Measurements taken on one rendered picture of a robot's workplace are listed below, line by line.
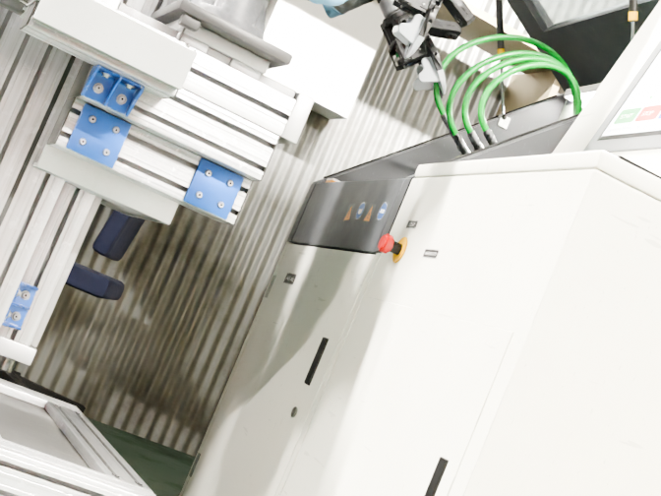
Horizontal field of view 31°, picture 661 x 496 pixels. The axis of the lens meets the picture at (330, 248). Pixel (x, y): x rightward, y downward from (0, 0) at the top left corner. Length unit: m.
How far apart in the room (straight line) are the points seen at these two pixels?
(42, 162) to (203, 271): 2.48
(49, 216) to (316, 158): 2.60
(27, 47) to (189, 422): 2.68
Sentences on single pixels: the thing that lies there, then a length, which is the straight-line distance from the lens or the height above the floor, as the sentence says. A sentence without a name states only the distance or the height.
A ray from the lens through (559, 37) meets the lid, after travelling 3.13.
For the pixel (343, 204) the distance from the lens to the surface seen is 2.65.
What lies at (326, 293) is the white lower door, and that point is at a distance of 2.50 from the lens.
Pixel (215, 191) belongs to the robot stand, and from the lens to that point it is 2.19.
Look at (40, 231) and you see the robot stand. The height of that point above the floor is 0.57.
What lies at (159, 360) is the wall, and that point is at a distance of 4.65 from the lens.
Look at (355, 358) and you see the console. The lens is 2.18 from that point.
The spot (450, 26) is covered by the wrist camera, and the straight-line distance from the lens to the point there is 2.77.
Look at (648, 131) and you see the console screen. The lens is 2.16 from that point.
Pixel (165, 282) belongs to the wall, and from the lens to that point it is 4.61.
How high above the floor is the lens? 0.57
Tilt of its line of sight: 5 degrees up
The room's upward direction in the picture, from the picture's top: 23 degrees clockwise
